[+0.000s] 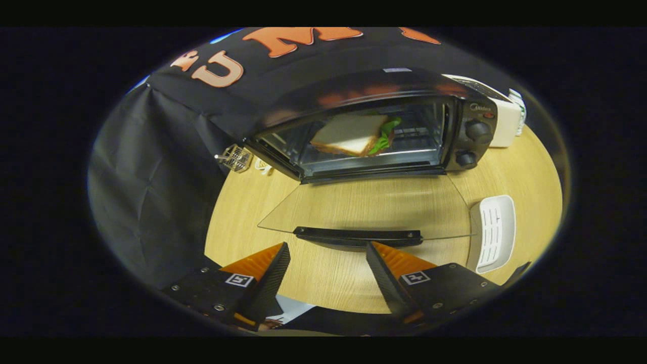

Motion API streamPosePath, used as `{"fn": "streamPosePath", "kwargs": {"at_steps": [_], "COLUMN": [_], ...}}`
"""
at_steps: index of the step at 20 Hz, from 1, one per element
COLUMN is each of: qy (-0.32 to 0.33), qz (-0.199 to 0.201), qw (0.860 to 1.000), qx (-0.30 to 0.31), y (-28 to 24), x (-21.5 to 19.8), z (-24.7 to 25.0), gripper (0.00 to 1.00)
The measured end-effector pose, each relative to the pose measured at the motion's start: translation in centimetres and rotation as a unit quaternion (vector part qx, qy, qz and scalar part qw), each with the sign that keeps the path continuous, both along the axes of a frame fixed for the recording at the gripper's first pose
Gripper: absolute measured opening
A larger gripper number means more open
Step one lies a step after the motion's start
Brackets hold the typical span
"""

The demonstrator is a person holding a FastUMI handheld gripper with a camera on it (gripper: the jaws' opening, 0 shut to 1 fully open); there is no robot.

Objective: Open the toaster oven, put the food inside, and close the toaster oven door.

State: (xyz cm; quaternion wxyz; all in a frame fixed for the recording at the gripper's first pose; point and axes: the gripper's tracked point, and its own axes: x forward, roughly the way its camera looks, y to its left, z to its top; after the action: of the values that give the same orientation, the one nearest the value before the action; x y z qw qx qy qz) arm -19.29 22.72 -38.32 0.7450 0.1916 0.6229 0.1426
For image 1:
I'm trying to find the white ribbed tray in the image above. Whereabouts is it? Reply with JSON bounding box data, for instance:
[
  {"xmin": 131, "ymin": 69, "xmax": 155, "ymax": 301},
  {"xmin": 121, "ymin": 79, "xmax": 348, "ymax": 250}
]
[{"xmin": 466, "ymin": 195, "xmax": 516, "ymax": 275}]

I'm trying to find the white bottle with green label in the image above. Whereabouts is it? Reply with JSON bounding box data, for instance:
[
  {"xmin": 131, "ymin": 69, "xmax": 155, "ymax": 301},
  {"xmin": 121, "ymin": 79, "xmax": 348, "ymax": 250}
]
[{"xmin": 508, "ymin": 88, "xmax": 527, "ymax": 137}]

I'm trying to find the wire mesh basket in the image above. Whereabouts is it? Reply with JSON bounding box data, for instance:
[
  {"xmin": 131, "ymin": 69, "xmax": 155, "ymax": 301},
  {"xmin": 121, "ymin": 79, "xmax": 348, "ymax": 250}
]
[{"xmin": 215, "ymin": 144, "xmax": 253, "ymax": 173}]

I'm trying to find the lettuce sandwich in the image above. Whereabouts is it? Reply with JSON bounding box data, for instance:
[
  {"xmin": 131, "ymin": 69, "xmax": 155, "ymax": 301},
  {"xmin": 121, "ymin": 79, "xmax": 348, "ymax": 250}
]
[{"xmin": 309, "ymin": 114, "xmax": 403, "ymax": 157}]

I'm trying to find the black toaster oven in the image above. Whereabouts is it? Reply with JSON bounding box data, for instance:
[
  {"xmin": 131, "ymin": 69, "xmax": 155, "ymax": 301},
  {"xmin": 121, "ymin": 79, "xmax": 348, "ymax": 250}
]
[{"xmin": 243, "ymin": 67, "xmax": 498, "ymax": 251}]

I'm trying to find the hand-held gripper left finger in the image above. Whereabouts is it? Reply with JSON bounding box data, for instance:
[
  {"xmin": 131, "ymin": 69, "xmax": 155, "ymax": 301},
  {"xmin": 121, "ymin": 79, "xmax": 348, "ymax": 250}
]
[{"xmin": 162, "ymin": 242, "xmax": 292, "ymax": 332}]

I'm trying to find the white pop-up toaster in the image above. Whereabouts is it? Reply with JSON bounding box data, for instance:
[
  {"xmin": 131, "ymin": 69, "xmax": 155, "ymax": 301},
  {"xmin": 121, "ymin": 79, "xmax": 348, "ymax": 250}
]
[{"xmin": 442, "ymin": 74, "xmax": 522, "ymax": 148}]

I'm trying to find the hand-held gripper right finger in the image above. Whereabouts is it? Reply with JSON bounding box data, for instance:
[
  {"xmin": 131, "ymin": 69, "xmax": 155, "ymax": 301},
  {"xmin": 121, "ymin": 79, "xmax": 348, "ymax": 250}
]
[{"xmin": 365, "ymin": 241, "xmax": 503, "ymax": 327}]

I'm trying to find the white paper sheet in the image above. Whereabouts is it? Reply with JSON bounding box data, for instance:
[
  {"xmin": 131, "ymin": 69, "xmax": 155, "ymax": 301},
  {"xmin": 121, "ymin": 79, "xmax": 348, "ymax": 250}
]
[{"xmin": 263, "ymin": 296, "xmax": 318, "ymax": 332}]

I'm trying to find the black backdrop cloth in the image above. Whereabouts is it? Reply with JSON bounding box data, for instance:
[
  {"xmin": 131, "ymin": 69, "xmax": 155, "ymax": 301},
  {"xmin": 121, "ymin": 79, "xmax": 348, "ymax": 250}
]
[{"xmin": 87, "ymin": 27, "xmax": 506, "ymax": 291}]

